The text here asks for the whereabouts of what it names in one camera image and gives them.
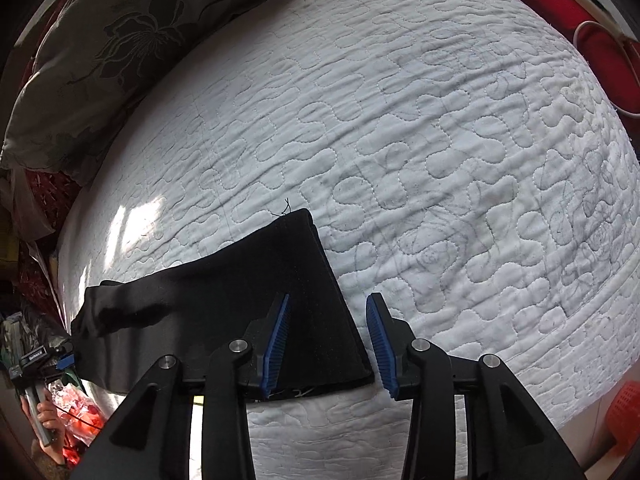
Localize black pants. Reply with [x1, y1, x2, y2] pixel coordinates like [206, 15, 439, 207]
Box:
[70, 209, 374, 400]

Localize person's left hand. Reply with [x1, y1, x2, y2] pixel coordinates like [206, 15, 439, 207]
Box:
[36, 389, 66, 466]

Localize red plastic bag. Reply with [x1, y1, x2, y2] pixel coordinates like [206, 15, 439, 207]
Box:
[48, 380, 106, 467]

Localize white quilted bedspread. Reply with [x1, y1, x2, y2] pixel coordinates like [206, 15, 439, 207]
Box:
[54, 0, 640, 480]

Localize red patterned fabric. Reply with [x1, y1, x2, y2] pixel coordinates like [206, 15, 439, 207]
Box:
[4, 168, 80, 323]

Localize red plastic basket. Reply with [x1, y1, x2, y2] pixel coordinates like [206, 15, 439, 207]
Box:
[605, 380, 640, 456]

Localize red blanket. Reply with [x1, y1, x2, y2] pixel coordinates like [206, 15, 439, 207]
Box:
[521, 0, 639, 148]

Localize grey floral pillow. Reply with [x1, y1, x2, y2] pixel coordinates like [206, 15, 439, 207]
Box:
[1, 0, 266, 184]

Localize white cable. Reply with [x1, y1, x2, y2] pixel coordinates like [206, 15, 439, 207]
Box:
[572, 19, 640, 122]

